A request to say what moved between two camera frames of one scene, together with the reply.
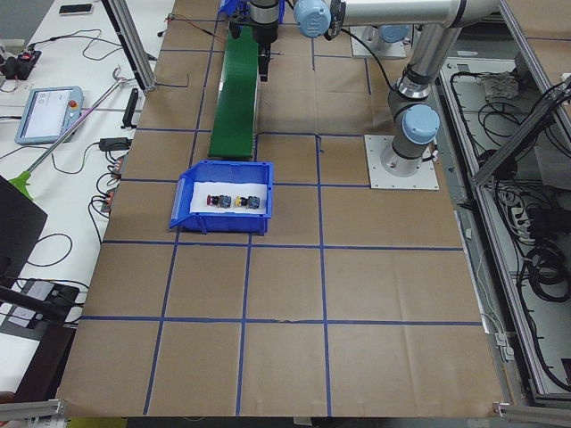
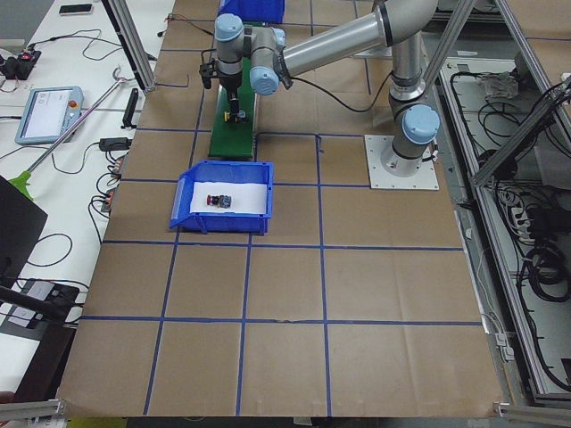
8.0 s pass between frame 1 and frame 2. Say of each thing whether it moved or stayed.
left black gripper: moved
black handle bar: stayed
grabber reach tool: stayed
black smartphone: stayed
